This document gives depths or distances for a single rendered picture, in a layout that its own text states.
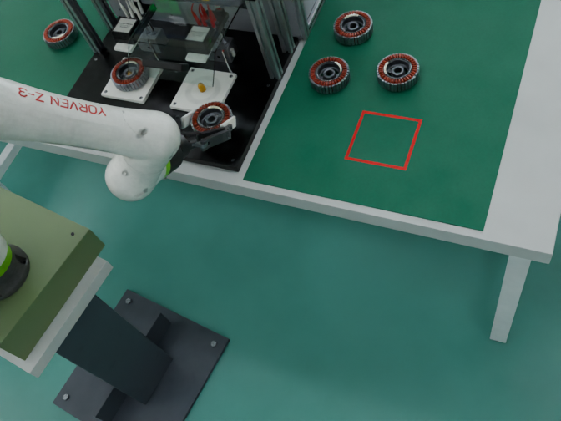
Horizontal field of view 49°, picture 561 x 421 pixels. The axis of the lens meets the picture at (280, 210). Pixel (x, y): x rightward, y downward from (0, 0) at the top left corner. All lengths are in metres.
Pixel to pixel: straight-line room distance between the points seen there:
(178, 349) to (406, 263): 0.87
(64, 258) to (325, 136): 0.72
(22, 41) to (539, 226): 1.74
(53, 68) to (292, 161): 0.92
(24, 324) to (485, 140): 1.18
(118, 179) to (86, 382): 1.20
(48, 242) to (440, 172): 0.97
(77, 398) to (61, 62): 1.17
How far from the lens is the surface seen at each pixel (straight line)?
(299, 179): 1.56
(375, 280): 2.22
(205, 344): 2.25
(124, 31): 1.86
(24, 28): 2.38
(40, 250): 1.61
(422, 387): 2.10
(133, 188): 1.33
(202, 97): 1.78
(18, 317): 1.55
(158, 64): 1.50
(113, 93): 1.92
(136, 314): 2.40
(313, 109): 1.69
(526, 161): 1.57
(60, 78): 2.11
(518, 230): 1.47
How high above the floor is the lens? 2.03
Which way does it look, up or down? 57 degrees down
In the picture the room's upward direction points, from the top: 23 degrees counter-clockwise
